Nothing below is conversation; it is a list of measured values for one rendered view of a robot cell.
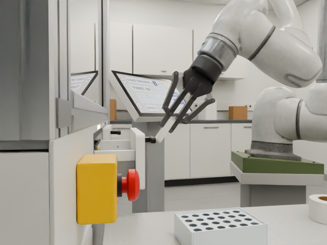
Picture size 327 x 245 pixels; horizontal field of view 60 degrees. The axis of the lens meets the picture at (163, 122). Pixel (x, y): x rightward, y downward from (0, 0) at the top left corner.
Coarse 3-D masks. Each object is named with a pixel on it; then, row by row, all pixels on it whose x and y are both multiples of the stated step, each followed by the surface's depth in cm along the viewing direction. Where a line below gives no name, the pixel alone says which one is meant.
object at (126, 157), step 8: (104, 144) 79; (112, 144) 79; (120, 144) 80; (128, 144) 80; (96, 152) 55; (104, 152) 55; (112, 152) 56; (120, 152) 56; (128, 152) 56; (120, 160) 56; (128, 160) 56; (120, 168) 56; (128, 168) 56
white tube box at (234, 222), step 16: (240, 208) 51; (176, 224) 47; (192, 224) 44; (208, 224) 44; (224, 224) 44; (240, 224) 44; (256, 224) 45; (192, 240) 40; (208, 240) 41; (224, 240) 41; (240, 240) 42; (256, 240) 43
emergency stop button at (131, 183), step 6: (132, 174) 35; (138, 174) 36; (126, 180) 35; (132, 180) 34; (138, 180) 35; (126, 186) 35; (132, 186) 34; (138, 186) 34; (126, 192) 35; (132, 192) 34; (138, 192) 35; (132, 198) 35
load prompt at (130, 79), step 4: (124, 76) 150; (128, 76) 153; (128, 80) 150; (132, 80) 153; (136, 80) 156; (140, 80) 159; (144, 80) 162; (148, 80) 165; (152, 80) 169; (140, 84) 155; (144, 84) 158; (148, 84) 162; (152, 84) 165; (156, 84) 169; (160, 84) 172
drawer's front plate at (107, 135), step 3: (105, 126) 91; (108, 126) 91; (105, 129) 84; (108, 129) 85; (105, 132) 84; (108, 132) 85; (105, 135) 84; (108, 135) 85; (105, 138) 84; (108, 138) 85
